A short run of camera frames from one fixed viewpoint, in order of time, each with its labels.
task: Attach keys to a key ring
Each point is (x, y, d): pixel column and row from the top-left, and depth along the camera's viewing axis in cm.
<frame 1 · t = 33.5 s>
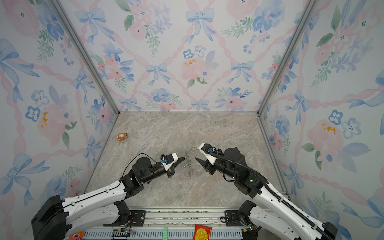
left hand: (183, 156, 71), fingers closed
right hand: (201, 151, 69), fingers open
small brown bear toy: (121, 136, 104), point 4 cm above the table

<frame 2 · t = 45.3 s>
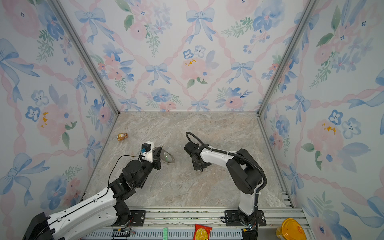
left hand: (161, 148, 75), fingers closed
right hand: (202, 164, 92), fingers closed
the named things where they were.

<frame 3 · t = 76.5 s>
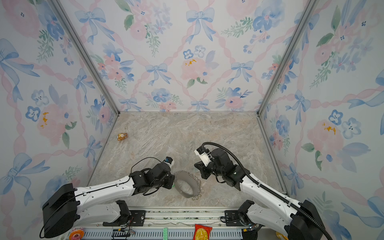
left hand: (176, 178, 82), fingers closed
right hand: (196, 164, 77), fingers closed
the named things where they were.

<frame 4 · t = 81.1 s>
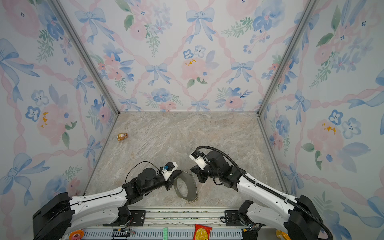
left hand: (181, 171, 77), fingers closed
right hand: (192, 168, 77), fingers closed
the named things where they were.

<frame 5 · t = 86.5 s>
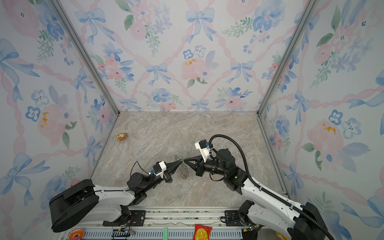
left hand: (180, 161, 68), fingers closed
right hand: (185, 161, 68), fingers closed
the named things where they were.

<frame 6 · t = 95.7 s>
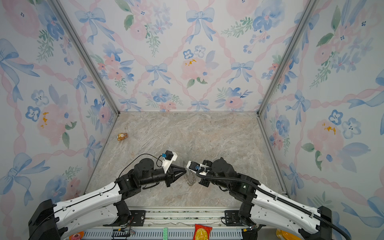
left hand: (185, 170, 69), fingers closed
right hand: (193, 164, 69), fingers closed
the named things where they were.

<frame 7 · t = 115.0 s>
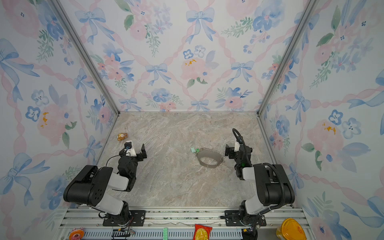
left hand: (136, 144, 90), fingers open
right hand: (236, 144, 94), fingers open
the named things where they were.

